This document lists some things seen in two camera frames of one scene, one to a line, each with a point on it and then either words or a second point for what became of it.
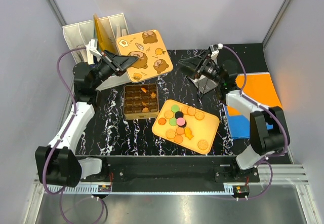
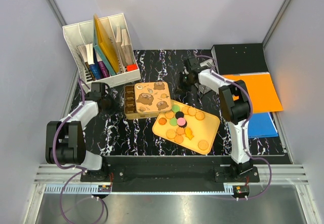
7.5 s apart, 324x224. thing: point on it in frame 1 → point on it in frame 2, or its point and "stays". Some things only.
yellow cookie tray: x=189 y=126 stays
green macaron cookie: x=175 y=108 stays
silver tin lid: x=152 y=58 → x=153 y=97
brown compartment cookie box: x=140 y=101 stays
